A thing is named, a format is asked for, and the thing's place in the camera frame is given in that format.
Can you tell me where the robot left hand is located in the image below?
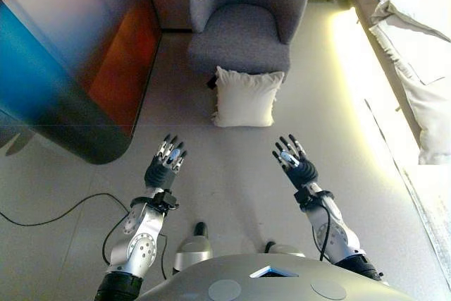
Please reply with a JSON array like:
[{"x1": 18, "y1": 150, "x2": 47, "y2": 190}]
[{"x1": 143, "y1": 133, "x2": 188, "y2": 191}]

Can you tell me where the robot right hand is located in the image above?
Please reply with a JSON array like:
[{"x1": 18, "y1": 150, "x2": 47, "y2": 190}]
[{"x1": 271, "y1": 134, "x2": 320, "y2": 192}]

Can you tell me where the white cushion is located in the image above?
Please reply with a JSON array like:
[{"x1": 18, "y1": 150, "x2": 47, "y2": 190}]
[{"x1": 211, "y1": 65, "x2": 285, "y2": 128}]

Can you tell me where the silver robot right leg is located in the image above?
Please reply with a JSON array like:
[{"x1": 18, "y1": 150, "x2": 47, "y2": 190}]
[{"x1": 262, "y1": 240, "x2": 307, "y2": 258}]

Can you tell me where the silver robot leg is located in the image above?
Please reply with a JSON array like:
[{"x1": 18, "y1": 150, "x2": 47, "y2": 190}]
[
  {"x1": 172, "y1": 221, "x2": 214, "y2": 276},
  {"x1": 262, "y1": 240, "x2": 307, "y2": 258}
]

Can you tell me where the silver robot left leg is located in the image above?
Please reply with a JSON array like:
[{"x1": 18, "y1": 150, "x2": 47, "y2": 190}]
[{"x1": 172, "y1": 221, "x2": 214, "y2": 276}]

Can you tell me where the silver robot torso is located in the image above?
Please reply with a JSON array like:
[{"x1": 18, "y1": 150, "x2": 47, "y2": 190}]
[{"x1": 136, "y1": 253, "x2": 420, "y2": 301}]

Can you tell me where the dark glossy cabinet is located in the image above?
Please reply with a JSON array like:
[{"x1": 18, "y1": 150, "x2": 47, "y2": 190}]
[{"x1": 0, "y1": 0, "x2": 163, "y2": 166}]

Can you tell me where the white duvet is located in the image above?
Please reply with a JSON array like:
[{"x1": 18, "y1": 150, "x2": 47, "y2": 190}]
[{"x1": 362, "y1": 0, "x2": 451, "y2": 166}]

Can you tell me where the grey fabric armchair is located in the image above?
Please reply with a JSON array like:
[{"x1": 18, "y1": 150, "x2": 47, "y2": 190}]
[{"x1": 187, "y1": 0, "x2": 311, "y2": 80}]

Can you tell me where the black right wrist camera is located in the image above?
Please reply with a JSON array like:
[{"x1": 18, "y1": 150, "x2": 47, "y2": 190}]
[{"x1": 295, "y1": 188, "x2": 320, "y2": 210}]

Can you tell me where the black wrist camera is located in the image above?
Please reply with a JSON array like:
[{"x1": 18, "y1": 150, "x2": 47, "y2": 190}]
[
  {"x1": 295, "y1": 188, "x2": 320, "y2": 210},
  {"x1": 153, "y1": 190, "x2": 179, "y2": 212}
]

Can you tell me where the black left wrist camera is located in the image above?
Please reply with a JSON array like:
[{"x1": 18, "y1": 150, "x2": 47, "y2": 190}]
[{"x1": 153, "y1": 190, "x2": 179, "y2": 212}]

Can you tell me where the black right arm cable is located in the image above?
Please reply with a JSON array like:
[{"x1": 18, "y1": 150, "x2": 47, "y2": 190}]
[{"x1": 319, "y1": 205, "x2": 333, "y2": 263}]

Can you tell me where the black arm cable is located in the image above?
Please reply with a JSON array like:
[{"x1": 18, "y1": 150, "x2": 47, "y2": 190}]
[
  {"x1": 319, "y1": 205, "x2": 333, "y2": 263},
  {"x1": 102, "y1": 209, "x2": 132, "y2": 266}
]

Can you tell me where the black torso cable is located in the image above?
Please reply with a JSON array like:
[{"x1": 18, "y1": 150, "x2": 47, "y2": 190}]
[{"x1": 159, "y1": 233, "x2": 169, "y2": 280}]

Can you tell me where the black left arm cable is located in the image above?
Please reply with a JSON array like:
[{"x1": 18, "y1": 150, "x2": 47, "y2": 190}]
[{"x1": 102, "y1": 209, "x2": 132, "y2": 266}]

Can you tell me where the black floor cable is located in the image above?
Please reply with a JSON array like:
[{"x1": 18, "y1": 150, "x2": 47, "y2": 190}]
[{"x1": 0, "y1": 192, "x2": 130, "y2": 227}]

